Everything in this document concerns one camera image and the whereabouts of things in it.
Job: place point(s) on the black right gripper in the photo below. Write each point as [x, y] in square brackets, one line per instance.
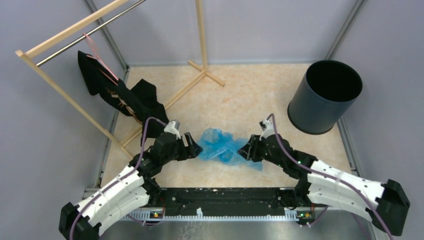
[249, 151]

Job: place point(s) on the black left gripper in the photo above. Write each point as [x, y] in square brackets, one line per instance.
[190, 153]

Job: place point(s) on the blue plastic trash bag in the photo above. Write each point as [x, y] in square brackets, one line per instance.
[222, 147]

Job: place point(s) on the dark grey trash bin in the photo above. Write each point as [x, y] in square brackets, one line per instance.
[326, 91]

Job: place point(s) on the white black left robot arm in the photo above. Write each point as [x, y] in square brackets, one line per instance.
[132, 188]

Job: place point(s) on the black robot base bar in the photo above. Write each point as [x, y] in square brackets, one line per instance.
[227, 201]

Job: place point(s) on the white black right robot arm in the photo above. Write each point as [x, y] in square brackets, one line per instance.
[384, 204]

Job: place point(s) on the black garment with print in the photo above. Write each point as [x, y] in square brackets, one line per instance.
[140, 102]

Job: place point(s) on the pink clothes hanger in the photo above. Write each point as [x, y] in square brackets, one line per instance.
[96, 56]

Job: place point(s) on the metal hanging rod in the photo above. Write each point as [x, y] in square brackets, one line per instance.
[94, 30]

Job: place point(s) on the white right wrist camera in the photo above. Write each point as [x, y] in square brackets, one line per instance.
[267, 127]

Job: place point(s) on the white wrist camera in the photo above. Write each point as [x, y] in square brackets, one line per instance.
[173, 128]
[267, 127]

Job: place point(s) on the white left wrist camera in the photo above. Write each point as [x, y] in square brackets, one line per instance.
[173, 128]

